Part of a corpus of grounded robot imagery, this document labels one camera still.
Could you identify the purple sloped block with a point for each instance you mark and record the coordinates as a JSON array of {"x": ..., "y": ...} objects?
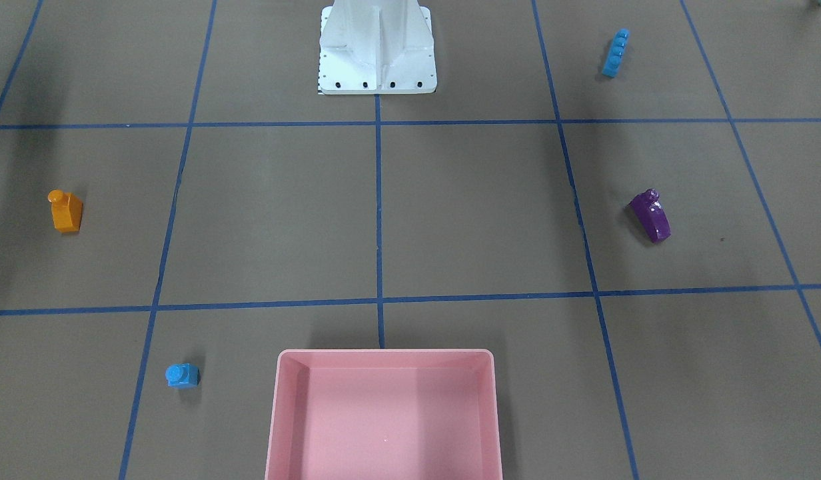
[{"x": 651, "y": 215}]

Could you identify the small blue cube block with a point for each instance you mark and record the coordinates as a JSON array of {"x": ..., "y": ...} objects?
[{"x": 182, "y": 376}]

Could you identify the long blue studded block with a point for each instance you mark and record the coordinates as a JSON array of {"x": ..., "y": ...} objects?
[{"x": 615, "y": 54}]

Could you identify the orange sloped block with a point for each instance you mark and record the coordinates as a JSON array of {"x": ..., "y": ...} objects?
[{"x": 66, "y": 210}]

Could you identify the pink plastic box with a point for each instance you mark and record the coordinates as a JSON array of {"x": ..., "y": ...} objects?
[{"x": 384, "y": 414}]

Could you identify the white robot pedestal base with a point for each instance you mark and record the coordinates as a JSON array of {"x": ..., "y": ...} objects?
[{"x": 376, "y": 48}]

